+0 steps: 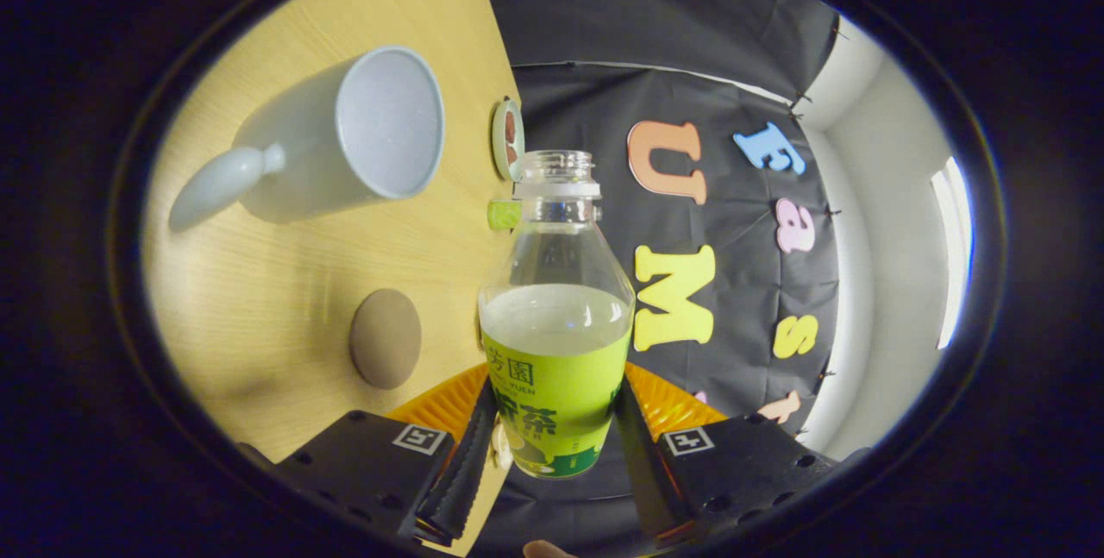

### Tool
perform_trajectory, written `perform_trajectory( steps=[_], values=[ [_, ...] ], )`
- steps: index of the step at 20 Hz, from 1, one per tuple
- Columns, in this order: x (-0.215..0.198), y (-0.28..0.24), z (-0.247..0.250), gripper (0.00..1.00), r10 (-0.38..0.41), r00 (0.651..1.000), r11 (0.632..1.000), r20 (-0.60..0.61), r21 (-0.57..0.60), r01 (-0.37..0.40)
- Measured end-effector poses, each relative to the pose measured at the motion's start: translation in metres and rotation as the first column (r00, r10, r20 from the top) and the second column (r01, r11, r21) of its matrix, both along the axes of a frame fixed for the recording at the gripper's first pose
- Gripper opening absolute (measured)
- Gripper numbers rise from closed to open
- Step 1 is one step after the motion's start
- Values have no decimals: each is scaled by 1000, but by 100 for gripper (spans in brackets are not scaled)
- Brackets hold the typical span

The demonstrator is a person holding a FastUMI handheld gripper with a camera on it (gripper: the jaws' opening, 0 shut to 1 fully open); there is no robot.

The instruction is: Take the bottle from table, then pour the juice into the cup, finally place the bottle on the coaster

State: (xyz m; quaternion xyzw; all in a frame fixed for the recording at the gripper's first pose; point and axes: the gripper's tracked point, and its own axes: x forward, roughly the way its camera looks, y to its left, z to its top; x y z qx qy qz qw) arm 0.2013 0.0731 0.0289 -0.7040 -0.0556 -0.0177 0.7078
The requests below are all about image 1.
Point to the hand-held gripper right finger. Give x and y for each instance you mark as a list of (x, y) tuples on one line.
[(647, 480)]

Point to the pale green plate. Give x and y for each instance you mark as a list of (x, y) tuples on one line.
[(498, 140)]

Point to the green label juice bottle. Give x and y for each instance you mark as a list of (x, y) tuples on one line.
[(556, 403)]

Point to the black backdrop cloth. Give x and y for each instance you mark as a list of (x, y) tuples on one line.
[(690, 40)]

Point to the wooden table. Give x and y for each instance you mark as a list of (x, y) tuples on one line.
[(259, 308)]

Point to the ceiling light panel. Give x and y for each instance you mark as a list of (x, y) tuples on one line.
[(952, 247)]

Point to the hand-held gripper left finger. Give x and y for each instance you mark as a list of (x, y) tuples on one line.
[(461, 480)]

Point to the pale blue cup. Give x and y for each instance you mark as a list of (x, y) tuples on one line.
[(302, 170)]

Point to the capped green drink bottle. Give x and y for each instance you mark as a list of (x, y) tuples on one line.
[(502, 215)]

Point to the round brown coaster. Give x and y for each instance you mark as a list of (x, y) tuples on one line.
[(385, 339)]

